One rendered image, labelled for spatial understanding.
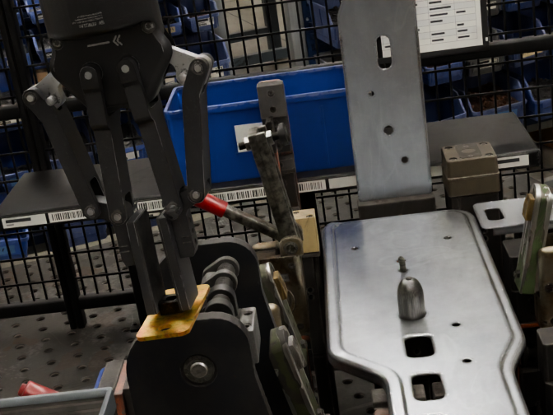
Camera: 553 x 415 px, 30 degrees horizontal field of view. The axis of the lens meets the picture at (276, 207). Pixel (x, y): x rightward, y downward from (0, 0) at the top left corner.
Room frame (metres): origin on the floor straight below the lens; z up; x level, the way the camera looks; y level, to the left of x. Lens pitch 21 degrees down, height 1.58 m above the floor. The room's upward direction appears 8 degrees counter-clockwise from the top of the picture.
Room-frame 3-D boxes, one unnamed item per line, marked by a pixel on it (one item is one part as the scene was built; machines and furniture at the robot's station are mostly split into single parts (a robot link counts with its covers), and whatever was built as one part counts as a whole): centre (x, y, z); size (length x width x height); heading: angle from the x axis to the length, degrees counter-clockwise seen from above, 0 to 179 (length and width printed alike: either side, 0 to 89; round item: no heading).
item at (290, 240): (1.22, -0.01, 1.06); 0.03 x 0.01 x 0.03; 85
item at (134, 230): (0.67, 0.10, 1.30); 0.03 x 0.01 x 0.07; 170
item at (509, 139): (1.68, 0.01, 1.01); 0.90 x 0.22 x 0.03; 85
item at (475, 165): (1.49, -0.30, 0.88); 0.08 x 0.08 x 0.36; 85
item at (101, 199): (0.68, 0.12, 1.32); 0.03 x 0.01 x 0.05; 80
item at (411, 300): (1.10, -0.14, 1.02); 0.03 x 0.03 x 0.07
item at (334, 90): (1.68, 0.00, 1.09); 0.30 x 0.17 x 0.13; 86
